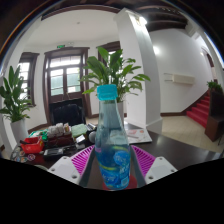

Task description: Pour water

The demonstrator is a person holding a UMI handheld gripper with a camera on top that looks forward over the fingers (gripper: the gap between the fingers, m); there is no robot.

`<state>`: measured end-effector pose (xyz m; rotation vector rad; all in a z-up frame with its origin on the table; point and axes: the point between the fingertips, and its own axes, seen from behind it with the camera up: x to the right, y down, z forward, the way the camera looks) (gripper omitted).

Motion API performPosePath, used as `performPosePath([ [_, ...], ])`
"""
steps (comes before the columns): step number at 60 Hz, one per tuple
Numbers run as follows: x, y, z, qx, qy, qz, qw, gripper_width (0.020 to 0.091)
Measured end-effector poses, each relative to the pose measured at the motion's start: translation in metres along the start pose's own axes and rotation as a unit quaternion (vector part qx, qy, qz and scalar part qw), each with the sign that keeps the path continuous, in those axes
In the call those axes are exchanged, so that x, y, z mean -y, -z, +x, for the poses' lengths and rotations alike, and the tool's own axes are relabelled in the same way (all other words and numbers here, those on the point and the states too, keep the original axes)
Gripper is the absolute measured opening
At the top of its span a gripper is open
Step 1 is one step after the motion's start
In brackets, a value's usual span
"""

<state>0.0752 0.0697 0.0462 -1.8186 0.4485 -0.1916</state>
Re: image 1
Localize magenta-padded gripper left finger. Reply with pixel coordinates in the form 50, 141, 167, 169
47, 144, 98, 188

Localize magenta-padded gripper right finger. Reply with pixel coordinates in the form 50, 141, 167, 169
130, 144, 179, 188

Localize clear blue-capped drink bottle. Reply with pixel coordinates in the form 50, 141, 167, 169
94, 83, 132, 191

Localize flat black phone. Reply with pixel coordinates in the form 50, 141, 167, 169
42, 146, 65, 158

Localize dark tray of small cups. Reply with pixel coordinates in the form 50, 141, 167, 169
46, 122, 75, 148

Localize white printed magazine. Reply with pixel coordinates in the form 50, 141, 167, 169
125, 127, 154, 145

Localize red plastic box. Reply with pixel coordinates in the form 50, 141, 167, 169
19, 135, 46, 155

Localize folded green cloth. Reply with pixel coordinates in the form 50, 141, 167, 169
70, 123, 89, 139

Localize dark round headphones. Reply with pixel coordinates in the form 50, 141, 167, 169
86, 129, 98, 145

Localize green white tissue box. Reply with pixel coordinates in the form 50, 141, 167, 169
28, 129, 50, 141

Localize black office chair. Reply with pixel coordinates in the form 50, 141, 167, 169
48, 97, 87, 127

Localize red carpeted staircase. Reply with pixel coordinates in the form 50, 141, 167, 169
185, 92, 212, 130

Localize potted leafy plant white pot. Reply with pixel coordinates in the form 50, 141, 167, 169
79, 46, 152, 125
0, 64, 35, 145

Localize dark wooden glazed double door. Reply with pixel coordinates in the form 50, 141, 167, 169
42, 46, 91, 118

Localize small green potted plant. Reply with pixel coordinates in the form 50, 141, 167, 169
206, 79, 224, 95

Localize dark wooden framed window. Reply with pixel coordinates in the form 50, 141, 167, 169
17, 51, 41, 108
96, 40, 122, 63

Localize white wall heater unit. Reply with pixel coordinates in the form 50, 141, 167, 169
171, 72, 196, 86

